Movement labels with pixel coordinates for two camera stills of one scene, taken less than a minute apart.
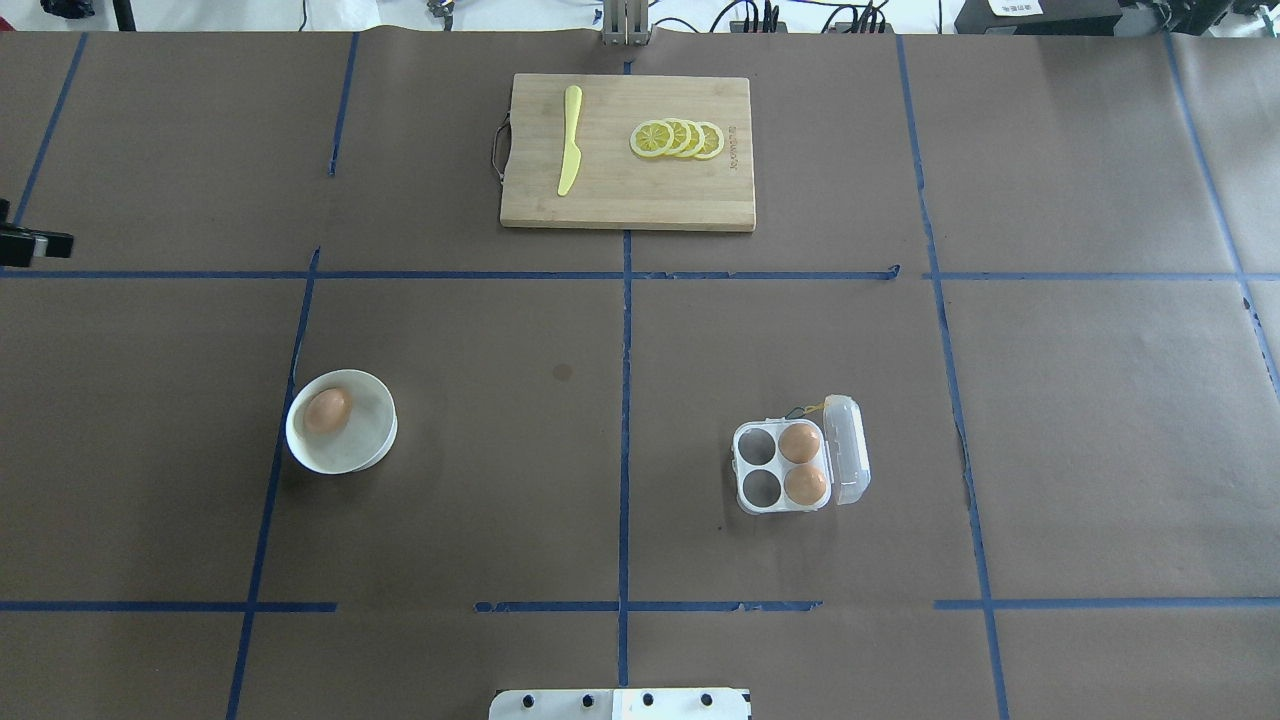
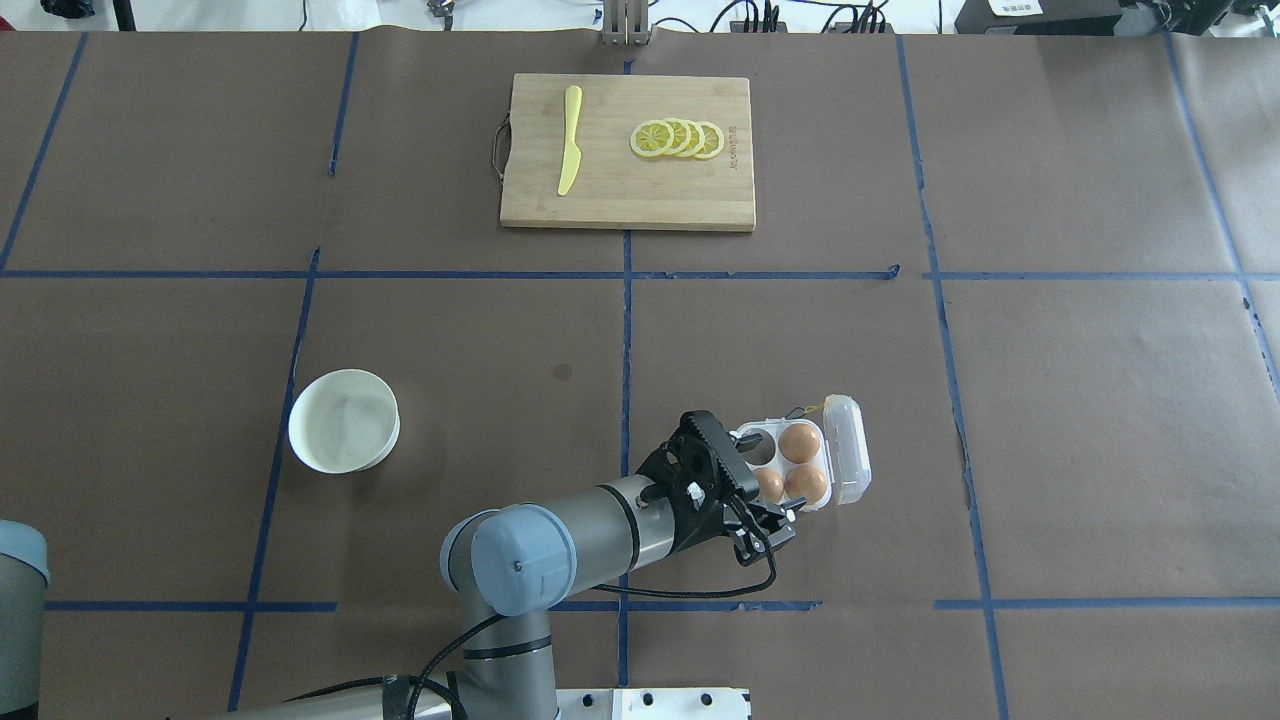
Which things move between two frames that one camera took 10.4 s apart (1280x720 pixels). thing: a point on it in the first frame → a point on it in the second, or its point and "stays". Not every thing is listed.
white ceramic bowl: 342,421 stays
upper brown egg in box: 799,443 stays
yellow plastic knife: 572,154 stays
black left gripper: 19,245 → 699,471
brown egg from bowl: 328,411 → 771,485
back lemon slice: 713,141 stays
